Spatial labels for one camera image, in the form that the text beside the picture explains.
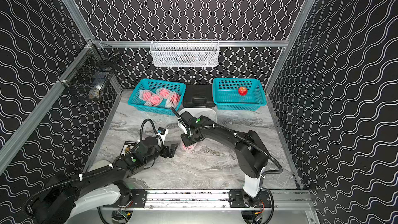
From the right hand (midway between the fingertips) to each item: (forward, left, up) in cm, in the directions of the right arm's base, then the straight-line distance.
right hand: (187, 140), depth 86 cm
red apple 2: (-4, -1, -1) cm, 4 cm away
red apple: (+42, -37, -2) cm, 56 cm away
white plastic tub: (+20, -13, -1) cm, 24 cm away
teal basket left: (+37, +13, 0) cm, 39 cm away
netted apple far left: (+36, +33, 0) cm, 49 cm away
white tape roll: (-11, +47, -7) cm, 49 cm away
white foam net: (-2, 0, -8) cm, 8 cm away
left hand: (-1, +9, +3) cm, 9 cm away
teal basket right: (+44, -26, -7) cm, 51 cm away
